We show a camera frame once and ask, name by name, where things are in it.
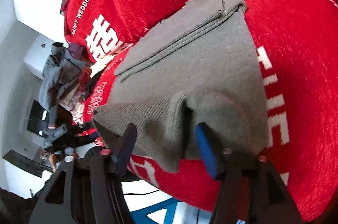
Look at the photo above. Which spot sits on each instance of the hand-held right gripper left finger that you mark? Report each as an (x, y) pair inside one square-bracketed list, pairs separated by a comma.
[(124, 152)]

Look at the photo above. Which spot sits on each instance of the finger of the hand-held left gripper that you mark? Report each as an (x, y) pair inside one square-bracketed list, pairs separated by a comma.
[(80, 127)]

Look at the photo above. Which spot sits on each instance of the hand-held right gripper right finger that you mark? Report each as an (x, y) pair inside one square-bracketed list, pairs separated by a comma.
[(207, 154)]

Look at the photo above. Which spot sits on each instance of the grey sweater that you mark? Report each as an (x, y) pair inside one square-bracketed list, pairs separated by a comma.
[(198, 62)]

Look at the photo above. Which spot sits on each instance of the pile of clothes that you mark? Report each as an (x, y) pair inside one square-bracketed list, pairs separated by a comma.
[(60, 76)]

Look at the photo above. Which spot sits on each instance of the dark screen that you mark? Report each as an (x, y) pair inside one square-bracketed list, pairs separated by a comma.
[(37, 118)]

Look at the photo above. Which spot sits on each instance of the black cloth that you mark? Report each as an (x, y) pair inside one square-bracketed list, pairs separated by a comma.
[(91, 86)]

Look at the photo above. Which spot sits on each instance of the cream white cloth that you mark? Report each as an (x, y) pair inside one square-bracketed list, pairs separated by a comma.
[(101, 65)]

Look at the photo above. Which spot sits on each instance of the blue white floor mat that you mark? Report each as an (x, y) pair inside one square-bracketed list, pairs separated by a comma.
[(163, 209)]

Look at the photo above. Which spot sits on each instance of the white cabinet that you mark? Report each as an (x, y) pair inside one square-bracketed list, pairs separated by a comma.
[(37, 54)]

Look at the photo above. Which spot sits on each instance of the red printed sofa cover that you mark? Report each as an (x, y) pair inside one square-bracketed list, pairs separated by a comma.
[(303, 81)]

